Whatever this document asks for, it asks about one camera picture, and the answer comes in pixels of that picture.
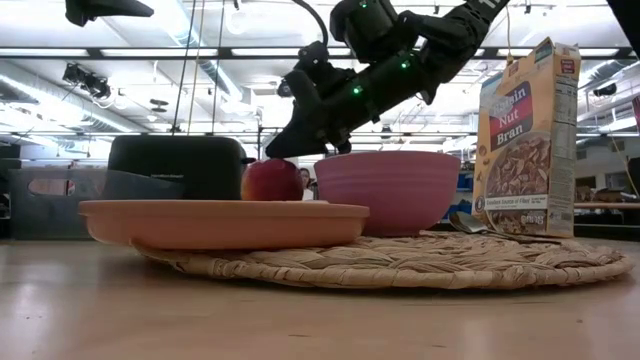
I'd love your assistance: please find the grey translucent plastic container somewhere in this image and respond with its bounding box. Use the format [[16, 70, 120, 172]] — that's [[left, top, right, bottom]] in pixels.
[[8, 168, 187, 240]]

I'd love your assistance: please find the black two-slot toaster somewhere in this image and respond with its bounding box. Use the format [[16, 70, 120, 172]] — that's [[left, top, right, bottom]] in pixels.
[[107, 134, 257, 201]]

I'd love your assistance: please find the person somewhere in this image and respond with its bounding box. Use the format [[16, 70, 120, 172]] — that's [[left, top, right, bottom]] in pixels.
[[298, 167, 317, 201]]

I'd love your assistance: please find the pink ribbed bowl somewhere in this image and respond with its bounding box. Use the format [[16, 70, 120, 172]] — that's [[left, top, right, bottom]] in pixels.
[[313, 151, 462, 238]]

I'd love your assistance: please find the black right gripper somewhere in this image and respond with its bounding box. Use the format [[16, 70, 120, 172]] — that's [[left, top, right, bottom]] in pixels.
[[264, 53, 437, 159]]

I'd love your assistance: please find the black spotlight cluster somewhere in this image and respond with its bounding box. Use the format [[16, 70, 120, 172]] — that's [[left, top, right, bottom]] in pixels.
[[62, 63, 112, 100]]

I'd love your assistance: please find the yellow raisin bran cereal box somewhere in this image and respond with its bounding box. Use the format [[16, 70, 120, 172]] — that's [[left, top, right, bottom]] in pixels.
[[472, 37, 583, 239]]

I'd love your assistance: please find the round woven straw placemat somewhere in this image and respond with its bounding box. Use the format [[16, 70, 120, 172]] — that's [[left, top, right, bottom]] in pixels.
[[132, 229, 636, 291]]

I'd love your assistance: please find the black overhead rig bar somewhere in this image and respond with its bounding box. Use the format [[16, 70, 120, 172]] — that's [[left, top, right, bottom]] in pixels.
[[0, 46, 640, 59]]

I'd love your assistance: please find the wooden workbench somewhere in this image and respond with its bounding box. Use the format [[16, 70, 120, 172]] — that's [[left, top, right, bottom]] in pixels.
[[573, 201, 640, 211]]

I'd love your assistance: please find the red yellow apple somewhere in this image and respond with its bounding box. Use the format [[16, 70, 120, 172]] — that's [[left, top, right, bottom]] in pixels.
[[240, 158, 305, 202]]

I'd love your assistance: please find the black aluminium table frame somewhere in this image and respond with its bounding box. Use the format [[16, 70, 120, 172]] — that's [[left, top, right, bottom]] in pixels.
[[573, 223, 640, 242]]

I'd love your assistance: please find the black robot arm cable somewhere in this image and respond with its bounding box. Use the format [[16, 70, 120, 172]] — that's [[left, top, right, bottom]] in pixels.
[[292, 0, 330, 49]]

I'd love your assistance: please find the terracotta round plate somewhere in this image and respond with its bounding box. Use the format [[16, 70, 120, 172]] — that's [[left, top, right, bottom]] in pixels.
[[78, 199, 371, 251]]

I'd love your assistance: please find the metal spoon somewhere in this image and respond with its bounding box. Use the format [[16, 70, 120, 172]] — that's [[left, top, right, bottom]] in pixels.
[[448, 211, 564, 246]]

